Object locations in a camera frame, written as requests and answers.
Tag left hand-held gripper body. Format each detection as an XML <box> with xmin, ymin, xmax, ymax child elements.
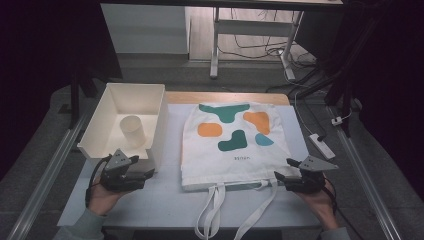
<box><xmin>99</xmin><ymin>148</ymin><xmax>146</xmax><ymax>193</ymax></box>

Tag bundle of floor cables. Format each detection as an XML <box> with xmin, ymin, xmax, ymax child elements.
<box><xmin>218</xmin><ymin>8</ymin><xmax>318</xmax><ymax>68</ymax></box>

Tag white-legged desk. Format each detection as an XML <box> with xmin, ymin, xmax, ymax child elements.
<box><xmin>99</xmin><ymin>0</ymin><xmax>344</xmax><ymax>81</ymax></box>

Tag person's left hand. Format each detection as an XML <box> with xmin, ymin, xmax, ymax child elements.
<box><xmin>87</xmin><ymin>176</ymin><xmax>130</xmax><ymax>217</ymax></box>

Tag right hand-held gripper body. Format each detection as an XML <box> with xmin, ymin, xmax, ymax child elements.
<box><xmin>287</xmin><ymin>154</ymin><xmax>339</xmax><ymax>195</ymax></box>

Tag white tote bag coloured patches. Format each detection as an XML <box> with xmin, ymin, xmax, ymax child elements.
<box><xmin>180</xmin><ymin>102</ymin><xmax>303</xmax><ymax>240</ymax></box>

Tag white power strip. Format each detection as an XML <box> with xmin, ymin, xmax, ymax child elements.
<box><xmin>308</xmin><ymin>133</ymin><xmax>337</xmax><ymax>160</ymax></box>

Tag black plug cable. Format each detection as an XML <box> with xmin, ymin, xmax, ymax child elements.
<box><xmin>300</xmin><ymin>96</ymin><xmax>328</xmax><ymax>142</ymax></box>

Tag black stand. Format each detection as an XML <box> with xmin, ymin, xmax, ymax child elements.
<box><xmin>324</xmin><ymin>63</ymin><xmax>355</xmax><ymax>138</ymax></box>
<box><xmin>58</xmin><ymin>64</ymin><xmax>98</xmax><ymax>130</ymax></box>

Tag white power strip cable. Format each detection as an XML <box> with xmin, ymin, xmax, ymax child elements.
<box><xmin>283</xmin><ymin>66</ymin><xmax>316</xmax><ymax>136</ymax></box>

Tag metal rail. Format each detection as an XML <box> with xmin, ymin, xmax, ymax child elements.
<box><xmin>6</xmin><ymin>112</ymin><xmax>88</xmax><ymax>240</ymax></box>
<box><xmin>328</xmin><ymin>106</ymin><xmax>403</xmax><ymax>240</ymax></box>

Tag person's right hand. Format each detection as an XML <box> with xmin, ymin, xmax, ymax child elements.
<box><xmin>296</xmin><ymin>179</ymin><xmax>340</xmax><ymax>231</ymax></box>

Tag white paper cup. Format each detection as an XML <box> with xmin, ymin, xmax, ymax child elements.
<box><xmin>119</xmin><ymin>114</ymin><xmax>147</xmax><ymax>149</ymax></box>

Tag white plastic bin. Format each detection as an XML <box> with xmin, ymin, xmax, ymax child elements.
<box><xmin>77</xmin><ymin>82</ymin><xmax>169</xmax><ymax>173</ymax></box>

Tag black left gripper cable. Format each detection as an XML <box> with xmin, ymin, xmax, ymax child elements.
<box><xmin>84</xmin><ymin>155</ymin><xmax>112</xmax><ymax>208</ymax></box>

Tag white cabinet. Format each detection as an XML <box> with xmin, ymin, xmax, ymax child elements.
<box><xmin>100</xmin><ymin>3</ymin><xmax>192</xmax><ymax>55</ymax></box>

